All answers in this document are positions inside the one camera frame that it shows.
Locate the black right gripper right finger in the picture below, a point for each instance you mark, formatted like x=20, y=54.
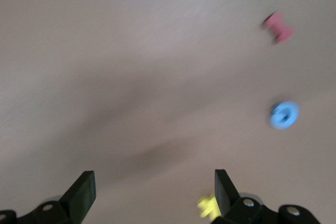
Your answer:
x=236, y=211

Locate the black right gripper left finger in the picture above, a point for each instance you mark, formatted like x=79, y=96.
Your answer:
x=71, y=205

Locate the blue foam letter e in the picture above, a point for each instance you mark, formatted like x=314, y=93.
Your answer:
x=273, y=117

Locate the yellow foam letter k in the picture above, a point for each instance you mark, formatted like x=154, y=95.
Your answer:
x=207, y=205

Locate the red foam letter I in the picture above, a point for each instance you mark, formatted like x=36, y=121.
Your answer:
x=278, y=27

